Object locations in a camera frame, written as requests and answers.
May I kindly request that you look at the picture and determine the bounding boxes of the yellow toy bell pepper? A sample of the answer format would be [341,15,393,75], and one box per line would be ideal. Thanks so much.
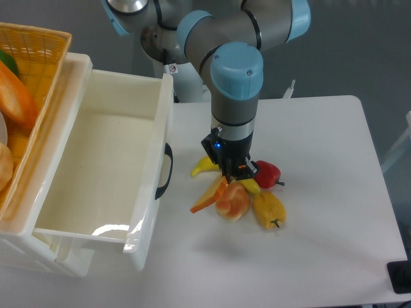
[252,191,287,229]

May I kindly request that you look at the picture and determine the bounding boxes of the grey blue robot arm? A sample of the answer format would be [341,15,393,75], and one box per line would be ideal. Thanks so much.
[102,1,311,180]

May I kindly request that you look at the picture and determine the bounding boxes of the white metal table bracket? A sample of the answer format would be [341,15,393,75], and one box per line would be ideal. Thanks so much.
[283,79,296,99]

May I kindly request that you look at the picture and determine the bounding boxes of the black device at edge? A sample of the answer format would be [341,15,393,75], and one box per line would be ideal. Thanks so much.
[387,261,410,294]

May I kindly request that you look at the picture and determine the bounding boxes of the toy bread slice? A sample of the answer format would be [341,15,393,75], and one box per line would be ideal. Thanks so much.
[190,176,228,214]

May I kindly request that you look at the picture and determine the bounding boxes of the knotted toy bread roll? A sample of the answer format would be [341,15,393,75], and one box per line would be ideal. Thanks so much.
[215,182,251,221]

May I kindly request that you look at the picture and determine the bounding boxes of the red toy bell pepper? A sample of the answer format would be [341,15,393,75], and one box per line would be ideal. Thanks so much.
[254,160,285,189]

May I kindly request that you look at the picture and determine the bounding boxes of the yellow toy banana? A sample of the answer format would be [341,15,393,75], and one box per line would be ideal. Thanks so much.
[190,156,261,195]

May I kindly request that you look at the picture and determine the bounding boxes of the green toy fruit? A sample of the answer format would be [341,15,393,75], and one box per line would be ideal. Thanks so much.
[0,49,19,77]

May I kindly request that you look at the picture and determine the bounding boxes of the white drawer cabinet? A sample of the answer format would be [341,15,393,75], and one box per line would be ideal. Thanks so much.
[1,53,94,277]

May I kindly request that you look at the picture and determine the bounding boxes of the yellow wicker basket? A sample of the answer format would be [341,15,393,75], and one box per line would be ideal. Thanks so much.
[1,22,72,217]

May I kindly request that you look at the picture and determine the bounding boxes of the upper white drawer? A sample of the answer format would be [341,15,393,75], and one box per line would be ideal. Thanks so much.
[35,70,173,271]

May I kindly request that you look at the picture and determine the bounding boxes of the orange toy baguette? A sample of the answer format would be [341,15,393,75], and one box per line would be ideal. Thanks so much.
[1,62,39,128]

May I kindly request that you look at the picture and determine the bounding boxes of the dark drawer handle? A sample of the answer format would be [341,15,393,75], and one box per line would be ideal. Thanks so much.
[155,143,174,200]

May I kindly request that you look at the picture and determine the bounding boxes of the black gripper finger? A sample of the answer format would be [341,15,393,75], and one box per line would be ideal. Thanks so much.
[220,158,232,184]
[232,156,259,180]

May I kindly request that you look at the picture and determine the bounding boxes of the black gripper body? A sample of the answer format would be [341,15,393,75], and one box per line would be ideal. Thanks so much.
[201,127,253,169]

